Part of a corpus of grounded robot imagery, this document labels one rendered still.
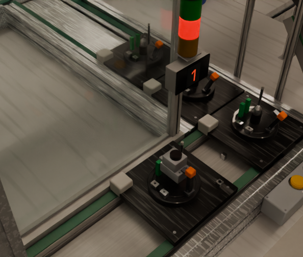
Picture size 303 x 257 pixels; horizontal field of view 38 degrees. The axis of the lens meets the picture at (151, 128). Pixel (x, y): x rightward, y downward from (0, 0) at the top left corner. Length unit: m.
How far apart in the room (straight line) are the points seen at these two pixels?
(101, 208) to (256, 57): 0.98
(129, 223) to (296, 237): 0.45
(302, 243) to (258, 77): 0.72
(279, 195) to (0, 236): 0.87
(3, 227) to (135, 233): 0.72
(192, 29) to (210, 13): 1.07
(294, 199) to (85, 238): 0.54
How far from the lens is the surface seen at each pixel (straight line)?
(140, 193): 1.15
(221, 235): 1.10
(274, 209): 1.19
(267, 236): 1.25
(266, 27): 2.06
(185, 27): 1.04
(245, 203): 1.18
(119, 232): 1.14
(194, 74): 1.13
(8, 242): 0.48
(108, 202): 1.16
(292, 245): 1.25
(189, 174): 1.06
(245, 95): 1.46
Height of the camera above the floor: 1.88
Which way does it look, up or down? 44 degrees down
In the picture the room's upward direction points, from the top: 1 degrees clockwise
